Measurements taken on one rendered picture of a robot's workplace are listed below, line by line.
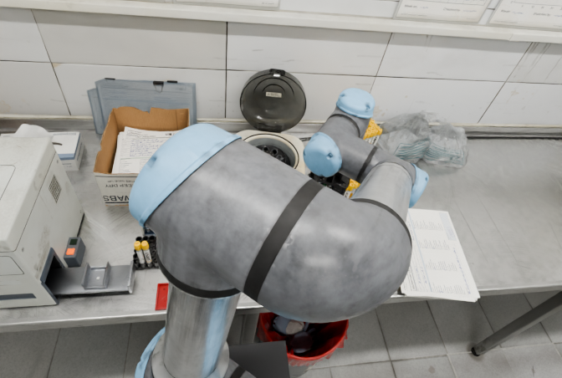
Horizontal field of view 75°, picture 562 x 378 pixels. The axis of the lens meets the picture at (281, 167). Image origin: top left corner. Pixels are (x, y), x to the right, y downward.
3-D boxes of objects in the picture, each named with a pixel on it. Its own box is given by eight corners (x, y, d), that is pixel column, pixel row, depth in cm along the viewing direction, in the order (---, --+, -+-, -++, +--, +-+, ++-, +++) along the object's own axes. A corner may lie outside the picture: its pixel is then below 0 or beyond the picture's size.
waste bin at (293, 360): (247, 394, 155) (256, 365, 123) (243, 309, 180) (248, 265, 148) (333, 385, 162) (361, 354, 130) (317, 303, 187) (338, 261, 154)
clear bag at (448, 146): (415, 161, 139) (431, 135, 129) (413, 133, 150) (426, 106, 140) (467, 174, 138) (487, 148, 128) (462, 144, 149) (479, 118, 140)
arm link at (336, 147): (360, 168, 61) (382, 133, 68) (303, 138, 64) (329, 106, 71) (347, 195, 67) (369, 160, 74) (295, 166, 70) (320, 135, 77)
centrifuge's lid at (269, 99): (242, 67, 108) (244, 56, 115) (237, 135, 124) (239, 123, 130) (313, 76, 110) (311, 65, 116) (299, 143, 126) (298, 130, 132)
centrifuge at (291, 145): (221, 216, 111) (222, 191, 102) (233, 149, 131) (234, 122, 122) (299, 224, 112) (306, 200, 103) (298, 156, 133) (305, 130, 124)
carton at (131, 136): (103, 206, 108) (89, 173, 97) (120, 140, 127) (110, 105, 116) (189, 205, 112) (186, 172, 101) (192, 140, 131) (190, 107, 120)
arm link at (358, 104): (330, 99, 70) (348, 79, 75) (319, 140, 78) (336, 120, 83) (368, 116, 68) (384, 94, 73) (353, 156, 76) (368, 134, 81)
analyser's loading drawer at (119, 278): (40, 298, 86) (32, 288, 82) (48, 272, 90) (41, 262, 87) (132, 293, 90) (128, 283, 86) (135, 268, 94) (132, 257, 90)
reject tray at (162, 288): (155, 310, 89) (155, 309, 89) (157, 284, 94) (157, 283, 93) (183, 309, 91) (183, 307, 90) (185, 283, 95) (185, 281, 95)
